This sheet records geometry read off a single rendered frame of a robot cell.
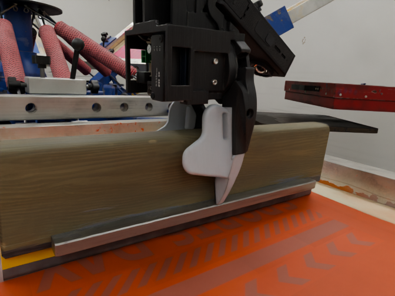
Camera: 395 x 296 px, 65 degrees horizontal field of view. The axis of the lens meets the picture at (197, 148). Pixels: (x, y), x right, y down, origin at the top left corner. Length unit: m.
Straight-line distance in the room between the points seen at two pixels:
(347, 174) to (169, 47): 0.34
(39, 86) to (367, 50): 2.08
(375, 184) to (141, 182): 0.33
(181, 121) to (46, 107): 0.47
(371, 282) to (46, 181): 0.25
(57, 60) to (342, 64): 1.96
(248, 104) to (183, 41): 0.07
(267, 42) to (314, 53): 2.33
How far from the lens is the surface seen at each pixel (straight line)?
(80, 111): 0.75
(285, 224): 0.35
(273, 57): 0.32
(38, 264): 0.27
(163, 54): 0.23
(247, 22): 0.29
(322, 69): 2.58
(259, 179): 0.34
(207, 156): 0.26
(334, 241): 0.34
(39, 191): 0.23
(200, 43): 0.24
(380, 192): 0.48
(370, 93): 1.26
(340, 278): 0.29
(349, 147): 2.47
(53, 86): 0.79
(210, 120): 0.26
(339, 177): 0.50
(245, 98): 0.25
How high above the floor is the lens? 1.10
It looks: 13 degrees down
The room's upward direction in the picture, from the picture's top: 4 degrees clockwise
